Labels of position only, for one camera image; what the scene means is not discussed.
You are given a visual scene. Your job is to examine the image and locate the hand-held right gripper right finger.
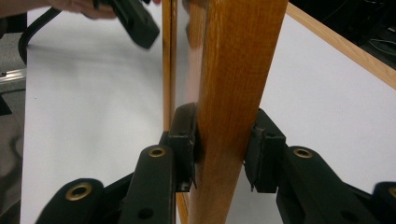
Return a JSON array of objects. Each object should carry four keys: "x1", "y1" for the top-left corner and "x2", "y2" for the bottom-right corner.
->
[{"x1": 243, "y1": 106, "x2": 375, "y2": 224}]

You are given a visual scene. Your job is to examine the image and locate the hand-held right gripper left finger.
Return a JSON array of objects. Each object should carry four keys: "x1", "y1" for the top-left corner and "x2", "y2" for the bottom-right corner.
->
[{"x1": 117, "y1": 102, "x2": 199, "y2": 224}]

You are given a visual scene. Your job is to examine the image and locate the orange rectangular box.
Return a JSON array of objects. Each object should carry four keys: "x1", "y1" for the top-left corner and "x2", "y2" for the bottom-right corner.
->
[{"x1": 161, "y1": 0, "x2": 290, "y2": 224}]

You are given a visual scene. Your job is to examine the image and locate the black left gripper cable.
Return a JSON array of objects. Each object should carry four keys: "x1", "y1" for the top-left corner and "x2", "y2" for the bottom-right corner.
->
[{"x1": 17, "y1": 7, "x2": 64, "y2": 66}]

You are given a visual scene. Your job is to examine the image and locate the aluminium floor rail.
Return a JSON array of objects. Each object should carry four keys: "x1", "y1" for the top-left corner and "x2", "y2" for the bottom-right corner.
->
[{"x1": 0, "y1": 68, "x2": 28, "y2": 84}]

